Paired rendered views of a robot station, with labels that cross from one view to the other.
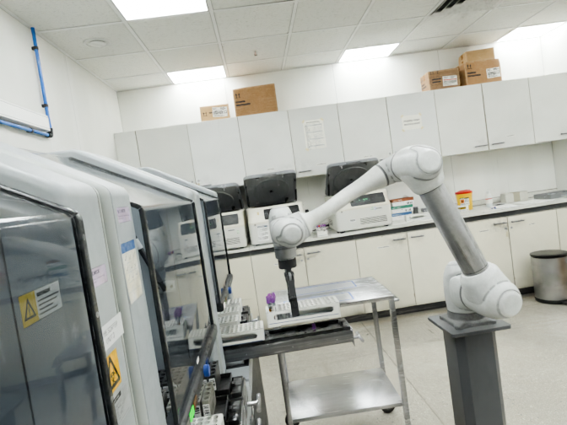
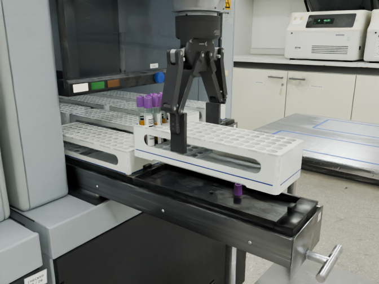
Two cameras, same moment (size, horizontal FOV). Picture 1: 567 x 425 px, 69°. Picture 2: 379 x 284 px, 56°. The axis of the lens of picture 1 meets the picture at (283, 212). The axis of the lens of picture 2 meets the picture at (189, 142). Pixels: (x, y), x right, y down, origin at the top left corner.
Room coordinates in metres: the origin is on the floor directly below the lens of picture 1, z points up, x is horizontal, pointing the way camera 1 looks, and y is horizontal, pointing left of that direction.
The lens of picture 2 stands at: (1.19, -0.38, 1.08)
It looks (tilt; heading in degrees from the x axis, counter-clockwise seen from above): 16 degrees down; 40
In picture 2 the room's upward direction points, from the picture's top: straight up
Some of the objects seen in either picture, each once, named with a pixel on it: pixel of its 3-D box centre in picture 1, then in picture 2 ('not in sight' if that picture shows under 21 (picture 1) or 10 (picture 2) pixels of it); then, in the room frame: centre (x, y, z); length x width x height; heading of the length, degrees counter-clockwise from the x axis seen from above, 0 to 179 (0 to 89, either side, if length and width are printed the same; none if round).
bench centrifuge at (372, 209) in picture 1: (354, 194); not in sight; (4.33, -0.76, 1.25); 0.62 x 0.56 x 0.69; 3
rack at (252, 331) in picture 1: (228, 337); (98, 147); (1.67, 0.30, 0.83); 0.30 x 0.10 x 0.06; 93
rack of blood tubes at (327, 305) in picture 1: (302, 311); (211, 148); (1.68, -0.02, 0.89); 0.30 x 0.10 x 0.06; 93
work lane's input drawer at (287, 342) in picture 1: (273, 342); (157, 187); (1.68, 0.12, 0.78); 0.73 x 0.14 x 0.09; 93
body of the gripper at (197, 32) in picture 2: (288, 269); (197, 43); (1.68, 0.01, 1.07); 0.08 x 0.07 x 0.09; 3
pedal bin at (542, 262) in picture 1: (551, 276); not in sight; (3.86, -2.41, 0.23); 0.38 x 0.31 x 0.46; 3
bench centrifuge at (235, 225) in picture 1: (218, 217); (334, 17); (4.25, 0.67, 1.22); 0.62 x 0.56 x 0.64; 1
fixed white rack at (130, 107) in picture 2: (209, 319); (152, 118); (1.97, 0.42, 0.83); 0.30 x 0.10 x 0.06; 93
